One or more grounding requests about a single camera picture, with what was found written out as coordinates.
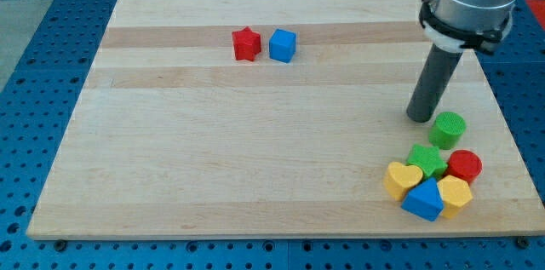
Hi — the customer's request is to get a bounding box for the yellow hexagon block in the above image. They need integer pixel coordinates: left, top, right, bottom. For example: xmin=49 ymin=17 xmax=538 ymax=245
xmin=438 ymin=175 xmax=473 ymax=219

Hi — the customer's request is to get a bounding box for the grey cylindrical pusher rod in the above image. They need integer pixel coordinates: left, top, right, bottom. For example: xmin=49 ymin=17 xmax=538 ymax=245
xmin=406 ymin=44 xmax=462 ymax=123

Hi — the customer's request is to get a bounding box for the yellow heart block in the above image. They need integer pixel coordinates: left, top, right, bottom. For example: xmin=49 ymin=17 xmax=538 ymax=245
xmin=382 ymin=162 xmax=423 ymax=201

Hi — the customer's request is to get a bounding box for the red circle block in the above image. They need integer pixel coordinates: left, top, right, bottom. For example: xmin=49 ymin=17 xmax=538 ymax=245
xmin=445 ymin=150 xmax=483 ymax=184

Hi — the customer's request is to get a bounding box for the wooden board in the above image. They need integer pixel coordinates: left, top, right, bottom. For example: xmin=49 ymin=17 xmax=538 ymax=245
xmin=26 ymin=0 xmax=544 ymax=240

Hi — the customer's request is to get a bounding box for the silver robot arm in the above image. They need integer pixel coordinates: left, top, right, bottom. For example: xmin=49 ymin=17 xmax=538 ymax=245
xmin=419 ymin=0 xmax=516 ymax=55

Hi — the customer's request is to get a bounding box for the blue cube block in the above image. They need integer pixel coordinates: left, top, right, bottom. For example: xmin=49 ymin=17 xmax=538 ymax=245
xmin=269 ymin=29 xmax=296 ymax=63

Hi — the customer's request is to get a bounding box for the blue triangle block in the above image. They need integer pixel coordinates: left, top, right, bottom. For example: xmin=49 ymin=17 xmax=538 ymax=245
xmin=401 ymin=178 xmax=444 ymax=221

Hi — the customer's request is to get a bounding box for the red star block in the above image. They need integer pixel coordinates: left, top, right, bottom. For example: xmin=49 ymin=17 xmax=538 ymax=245
xmin=232 ymin=26 xmax=261 ymax=61

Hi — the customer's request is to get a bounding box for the green star block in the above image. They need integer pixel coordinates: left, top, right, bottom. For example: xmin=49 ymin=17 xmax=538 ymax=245
xmin=406 ymin=144 xmax=447 ymax=180

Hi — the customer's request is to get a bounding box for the green circle block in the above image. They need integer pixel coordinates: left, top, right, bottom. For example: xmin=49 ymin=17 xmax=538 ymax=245
xmin=428 ymin=112 xmax=467 ymax=150

